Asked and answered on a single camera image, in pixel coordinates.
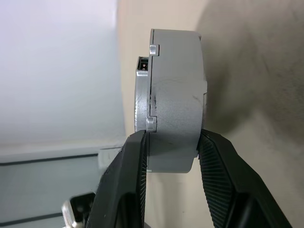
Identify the silver motor lid circuit board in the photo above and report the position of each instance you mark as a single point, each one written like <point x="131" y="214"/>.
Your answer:
<point x="142" y="99"/>

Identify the shiny silver metal bracket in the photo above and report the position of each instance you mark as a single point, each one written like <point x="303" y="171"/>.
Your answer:
<point x="71" y="213"/>

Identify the grey motor housing copper windings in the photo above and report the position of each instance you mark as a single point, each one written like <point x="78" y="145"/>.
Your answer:
<point x="175" y="95"/>

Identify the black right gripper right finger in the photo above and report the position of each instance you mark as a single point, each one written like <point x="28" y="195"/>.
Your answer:
<point x="232" y="190"/>

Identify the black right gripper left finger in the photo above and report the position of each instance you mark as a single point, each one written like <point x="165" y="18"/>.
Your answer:
<point x="118" y="190"/>

